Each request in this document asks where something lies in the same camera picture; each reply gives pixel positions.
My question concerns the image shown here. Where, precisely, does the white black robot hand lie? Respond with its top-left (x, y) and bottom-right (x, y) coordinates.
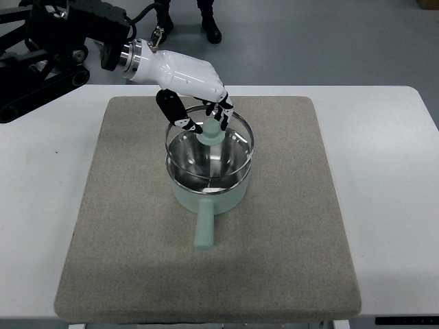
top-left (123, 39), bottom-right (234, 134)

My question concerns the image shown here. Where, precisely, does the glass lid with green knob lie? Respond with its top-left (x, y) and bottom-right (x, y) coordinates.
top-left (165, 106), bottom-right (254, 190)

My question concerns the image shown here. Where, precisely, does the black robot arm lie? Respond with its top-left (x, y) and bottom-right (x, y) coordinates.
top-left (1, 1), bottom-right (167, 123)

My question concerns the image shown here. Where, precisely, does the right black boot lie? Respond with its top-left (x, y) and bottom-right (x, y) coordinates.
top-left (197, 0), bottom-right (222, 45)

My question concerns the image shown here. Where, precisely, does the black boot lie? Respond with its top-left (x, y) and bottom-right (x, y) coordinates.
top-left (197, 0), bottom-right (222, 45)
top-left (154, 0), bottom-right (174, 33)

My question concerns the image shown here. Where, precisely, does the left black boot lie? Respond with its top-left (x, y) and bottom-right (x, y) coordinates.
top-left (154, 0), bottom-right (174, 33)

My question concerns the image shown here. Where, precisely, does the mint green saucepan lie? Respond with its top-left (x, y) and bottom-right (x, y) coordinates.
top-left (165, 130), bottom-right (254, 250)

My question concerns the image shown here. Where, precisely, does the grey felt mat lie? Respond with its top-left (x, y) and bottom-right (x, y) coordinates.
top-left (54, 96), bottom-right (361, 324)

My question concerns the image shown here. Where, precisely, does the cardboard box corner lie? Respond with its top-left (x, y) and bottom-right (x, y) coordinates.
top-left (418, 0), bottom-right (439, 10)

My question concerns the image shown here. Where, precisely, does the black table control panel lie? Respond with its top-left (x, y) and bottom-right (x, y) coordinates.
top-left (375, 316), bottom-right (439, 326)

